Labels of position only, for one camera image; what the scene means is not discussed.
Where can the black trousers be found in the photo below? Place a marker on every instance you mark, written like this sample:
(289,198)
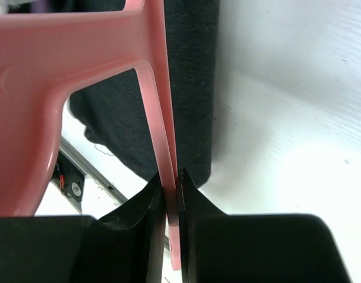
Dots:
(113,113)

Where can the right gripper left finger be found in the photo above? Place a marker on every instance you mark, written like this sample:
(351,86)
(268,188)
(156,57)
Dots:
(126,245)

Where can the pink hanger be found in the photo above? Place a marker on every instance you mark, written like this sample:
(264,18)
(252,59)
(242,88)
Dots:
(44,58)

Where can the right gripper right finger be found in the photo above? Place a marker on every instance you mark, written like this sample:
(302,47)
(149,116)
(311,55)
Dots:
(218,247)

